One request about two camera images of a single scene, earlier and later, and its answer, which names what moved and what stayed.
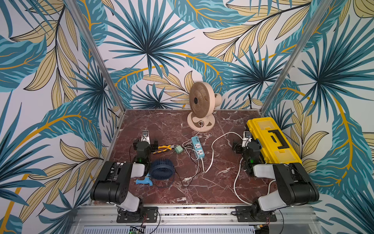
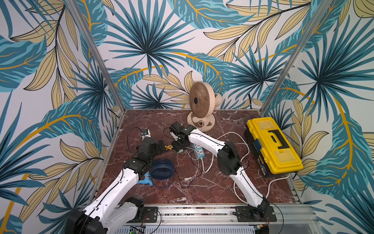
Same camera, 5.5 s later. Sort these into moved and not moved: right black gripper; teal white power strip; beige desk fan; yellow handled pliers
Moved: right black gripper
Not moved: beige desk fan; yellow handled pliers; teal white power strip
